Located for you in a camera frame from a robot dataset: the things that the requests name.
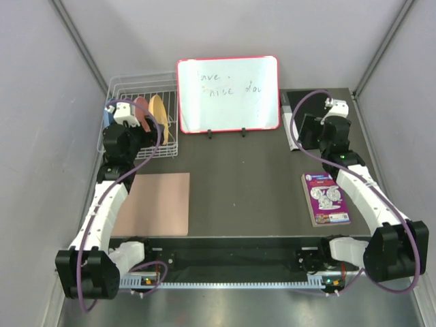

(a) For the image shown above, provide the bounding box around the pink plate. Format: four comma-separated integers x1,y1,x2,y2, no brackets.
134,96,149,128

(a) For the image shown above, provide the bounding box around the orange plate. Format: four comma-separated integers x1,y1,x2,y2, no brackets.
149,95,169,145

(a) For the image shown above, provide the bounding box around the blue plate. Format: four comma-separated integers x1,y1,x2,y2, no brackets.
103,104,116,128

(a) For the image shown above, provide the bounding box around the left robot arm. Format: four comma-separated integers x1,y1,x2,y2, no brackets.
54,114,164,301

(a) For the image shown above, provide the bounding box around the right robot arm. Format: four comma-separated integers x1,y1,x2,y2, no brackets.
298,114,429,282

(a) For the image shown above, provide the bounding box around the black notebook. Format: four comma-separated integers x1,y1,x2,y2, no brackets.
281,90,332,144

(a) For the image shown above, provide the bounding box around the black whiteboard stand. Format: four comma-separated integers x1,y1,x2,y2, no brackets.
206,127,247,140

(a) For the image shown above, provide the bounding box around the purple book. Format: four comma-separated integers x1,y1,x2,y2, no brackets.
301,173,351,227

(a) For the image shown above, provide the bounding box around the red framed whiteboard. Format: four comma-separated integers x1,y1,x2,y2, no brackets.
176,56,281,134

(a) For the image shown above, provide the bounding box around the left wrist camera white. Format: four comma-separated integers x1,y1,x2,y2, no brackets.
112,102,140,127

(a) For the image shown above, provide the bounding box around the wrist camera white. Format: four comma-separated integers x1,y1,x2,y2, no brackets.
112,102,140,127
323,98,349,120

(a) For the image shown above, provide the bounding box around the white wire dish rack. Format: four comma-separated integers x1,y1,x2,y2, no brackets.
106,72,179,158

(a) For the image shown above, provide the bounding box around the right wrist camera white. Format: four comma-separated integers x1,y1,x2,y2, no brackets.
323,98,349,120

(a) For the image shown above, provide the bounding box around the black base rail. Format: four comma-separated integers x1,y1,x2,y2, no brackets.
108,236,372,274

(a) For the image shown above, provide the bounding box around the grey cable duct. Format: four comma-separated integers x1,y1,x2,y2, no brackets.
119,273,344,290

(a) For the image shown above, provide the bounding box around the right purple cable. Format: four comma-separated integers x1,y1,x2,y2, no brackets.
290,89,420,294

